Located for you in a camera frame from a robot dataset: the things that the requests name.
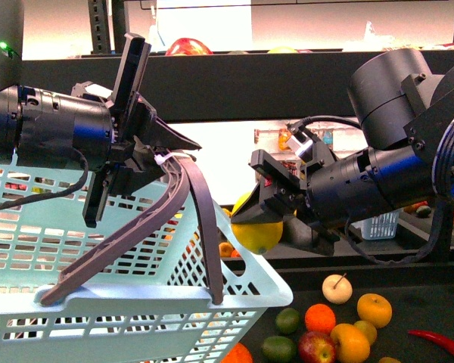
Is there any red chili pepper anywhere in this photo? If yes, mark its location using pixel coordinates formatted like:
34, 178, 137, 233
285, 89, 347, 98
408, 330, 454, 357

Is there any light teal shopping basket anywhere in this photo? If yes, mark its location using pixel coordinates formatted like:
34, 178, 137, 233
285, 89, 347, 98
0, 163, 293, 362

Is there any red yellow apple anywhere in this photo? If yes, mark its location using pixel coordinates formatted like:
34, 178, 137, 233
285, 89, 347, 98
297, 331, 336, 363

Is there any yellow orange fruit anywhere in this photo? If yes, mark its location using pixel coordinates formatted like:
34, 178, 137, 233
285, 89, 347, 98
330, 324, 371, 363

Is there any brown kiwi upper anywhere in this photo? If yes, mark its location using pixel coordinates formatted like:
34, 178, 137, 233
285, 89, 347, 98
354, 320, 378, 346

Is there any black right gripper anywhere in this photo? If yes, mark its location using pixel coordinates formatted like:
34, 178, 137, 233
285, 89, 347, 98
231, 119, 355, 256

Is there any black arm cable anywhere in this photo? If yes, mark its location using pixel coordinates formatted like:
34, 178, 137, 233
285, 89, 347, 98
0, 145, 89, 213

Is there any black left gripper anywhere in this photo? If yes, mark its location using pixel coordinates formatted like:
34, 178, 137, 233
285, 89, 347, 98
18, 33, 200, 227

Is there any white pear with stem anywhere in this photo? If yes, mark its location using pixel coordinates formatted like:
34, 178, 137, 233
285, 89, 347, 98
322, 274, 353, 305

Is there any small blue shopping basket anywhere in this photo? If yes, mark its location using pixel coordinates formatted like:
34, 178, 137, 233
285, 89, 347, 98
353, 210, 400, 240

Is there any red apple upper shelf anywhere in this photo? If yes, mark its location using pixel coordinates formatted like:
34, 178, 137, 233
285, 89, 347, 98
165, 37, 213, 56

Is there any black upper shelf board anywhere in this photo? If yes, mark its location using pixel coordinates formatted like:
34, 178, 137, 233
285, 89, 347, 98
20, 48, 454, 124

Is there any brown kiwi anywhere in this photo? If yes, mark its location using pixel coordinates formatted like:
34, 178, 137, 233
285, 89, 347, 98
354, 320, 378, 346
378, 356, 401, 363

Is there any small orange tangerine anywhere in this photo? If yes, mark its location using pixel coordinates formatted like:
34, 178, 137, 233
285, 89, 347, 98
304, 303, 336, 335

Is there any large orange front left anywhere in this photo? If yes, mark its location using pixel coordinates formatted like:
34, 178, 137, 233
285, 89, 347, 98
221, 343, 253, 363

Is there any grey-brown basket handle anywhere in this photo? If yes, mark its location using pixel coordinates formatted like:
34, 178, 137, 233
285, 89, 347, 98
39, 157, 223, 306

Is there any green lime upper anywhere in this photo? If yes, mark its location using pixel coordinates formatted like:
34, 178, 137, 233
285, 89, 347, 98
275, 307, 300, 335

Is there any green avocado middle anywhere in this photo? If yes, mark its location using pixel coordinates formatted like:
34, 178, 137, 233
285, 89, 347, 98
261, 336, 297, 363

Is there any golden yellow apple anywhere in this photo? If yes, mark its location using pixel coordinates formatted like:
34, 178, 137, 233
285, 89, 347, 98
356, 293, 393, 329

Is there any white zip tie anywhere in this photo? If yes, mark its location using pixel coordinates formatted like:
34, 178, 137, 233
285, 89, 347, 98
154, 151, 191, 166

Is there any brown kiwi lower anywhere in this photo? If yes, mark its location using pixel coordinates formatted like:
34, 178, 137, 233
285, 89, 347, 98
378, 356, 401, 363

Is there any yellow lemon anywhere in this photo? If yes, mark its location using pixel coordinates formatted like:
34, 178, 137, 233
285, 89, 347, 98
230, 191, 285, 255

